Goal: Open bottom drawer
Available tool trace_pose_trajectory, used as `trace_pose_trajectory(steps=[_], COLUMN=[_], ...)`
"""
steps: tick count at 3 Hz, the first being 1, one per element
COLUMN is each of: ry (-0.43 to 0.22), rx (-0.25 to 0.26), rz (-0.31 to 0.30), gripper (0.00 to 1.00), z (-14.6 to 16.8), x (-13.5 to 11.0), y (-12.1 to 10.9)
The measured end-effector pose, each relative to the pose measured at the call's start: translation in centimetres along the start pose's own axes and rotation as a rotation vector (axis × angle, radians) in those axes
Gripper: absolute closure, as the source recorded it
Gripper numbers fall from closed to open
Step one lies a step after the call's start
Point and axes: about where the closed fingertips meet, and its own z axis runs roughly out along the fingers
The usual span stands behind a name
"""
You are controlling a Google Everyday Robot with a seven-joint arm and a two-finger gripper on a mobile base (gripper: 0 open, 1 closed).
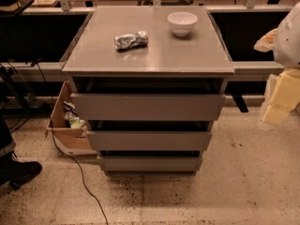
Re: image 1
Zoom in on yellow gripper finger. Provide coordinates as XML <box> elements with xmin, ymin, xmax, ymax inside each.
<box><xmin>261</xmin><ymin>68</ymin><xmax>300</xmax><ymax>126</ymax></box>
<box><xmin>254</xmin><ymin>28</ymin><xmax>278</xmax><ymax>53</ymax></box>

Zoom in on grey top drawer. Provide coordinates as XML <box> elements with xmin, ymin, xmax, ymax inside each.
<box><xmin>71</xmin><ymin>93</ymin><xmax>225</xmax><ymax>121</ymax></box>

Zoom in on grey drawer cabinet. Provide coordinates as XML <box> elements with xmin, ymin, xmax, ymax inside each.
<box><xmin>61</xmin><ymin>5</ymin><xmax>235</xmax><ymax>176</ymax></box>

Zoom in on grey drawer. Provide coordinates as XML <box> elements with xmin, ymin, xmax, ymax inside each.
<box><xmin>97</xmin><ymin>157</ymin><xmax>203</xmax><ymax>173</ymax></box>
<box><xmin>87</xmin><ymin>131</ymin><xmax>212</xmax><ymax>151</ymax></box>
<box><xmin>71</xmin><ymin>93</ymin><xmax>225</xmax><ymax>121</ymax></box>

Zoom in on white ceramic bowl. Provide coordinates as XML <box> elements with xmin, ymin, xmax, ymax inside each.
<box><xmin>167</xmin><ymin>12</ymin><xmax>198</xmax><ymax>37</ymax></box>

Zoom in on black shoe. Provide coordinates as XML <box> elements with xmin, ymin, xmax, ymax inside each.
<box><xmin>0</xmin><ymin>152</ymin><xmax>42</xmax><ymax>190</ymax></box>

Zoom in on crumpled silver foil bag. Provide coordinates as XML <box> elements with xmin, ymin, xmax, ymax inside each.
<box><xmin>113</xmin><ymin>31</ymin><xmax>149</xmax><ymax>51</ymax></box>

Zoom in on grey bottom drawer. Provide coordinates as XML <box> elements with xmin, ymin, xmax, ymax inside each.
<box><xmin>97</xmin><ymin>157</ymin><xmax>203</xmax><ymax>173</ymax></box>

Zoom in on grey metal rail frame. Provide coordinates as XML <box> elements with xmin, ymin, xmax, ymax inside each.
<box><xmin>0</xmin><ymin>6</ymin><xmax>291</xmax><ymax>83</ymax></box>

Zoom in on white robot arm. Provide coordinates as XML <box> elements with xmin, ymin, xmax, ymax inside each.
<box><xmin>254</xmin><ymin>3</ymin><xmax>300</xmax><ymax>127</ymax></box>

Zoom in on black floor cable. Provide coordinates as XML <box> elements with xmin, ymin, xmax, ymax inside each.
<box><xmin>30</xmin><ymin>58</ymin><xmax>110</xmax><ymax>225</ymax></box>

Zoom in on crumpled snack packets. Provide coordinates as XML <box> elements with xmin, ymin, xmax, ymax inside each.
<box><xmin>63</xmin><ymin>101</ymin><xmax>85</xmax><ymax>128</ymax></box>

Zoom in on cardboard box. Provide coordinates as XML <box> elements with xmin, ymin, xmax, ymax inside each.
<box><xmin>47</xmin><ymin>82</ymin><xmax>91</xmax><ymax>151</ymax></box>

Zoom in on grey middle drawer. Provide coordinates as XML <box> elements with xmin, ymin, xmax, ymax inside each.
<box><xmin>87</xmin><ymin>131</ymin><xmax>212</xmax><ymax>151</ymax></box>

